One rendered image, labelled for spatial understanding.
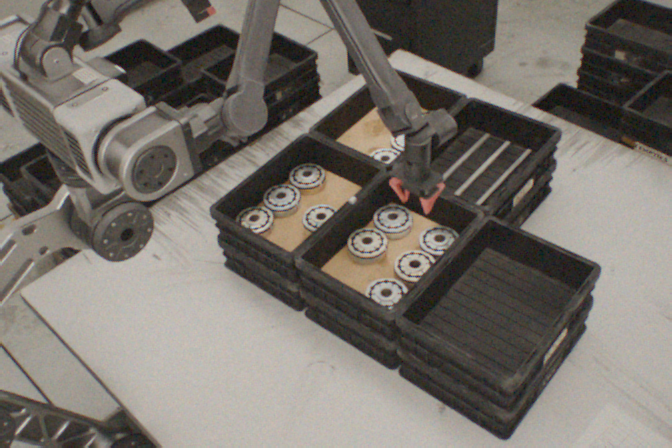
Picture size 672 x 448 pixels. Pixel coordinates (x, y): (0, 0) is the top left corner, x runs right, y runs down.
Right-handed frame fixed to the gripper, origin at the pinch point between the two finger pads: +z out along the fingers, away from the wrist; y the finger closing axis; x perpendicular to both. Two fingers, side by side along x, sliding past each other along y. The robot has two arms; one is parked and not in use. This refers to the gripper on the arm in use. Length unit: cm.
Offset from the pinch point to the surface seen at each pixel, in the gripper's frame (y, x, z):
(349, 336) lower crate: 5.4, 19.9, 33.0
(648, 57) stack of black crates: 9, -164, 50
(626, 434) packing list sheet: -57, 1, 36
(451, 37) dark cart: 96, -160, 68
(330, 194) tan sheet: 36.2, -9.6, 23.6
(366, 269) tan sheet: 10.5, 6.4, 23.6
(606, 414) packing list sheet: -51, -1, 36
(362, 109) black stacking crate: 51, -43, 20
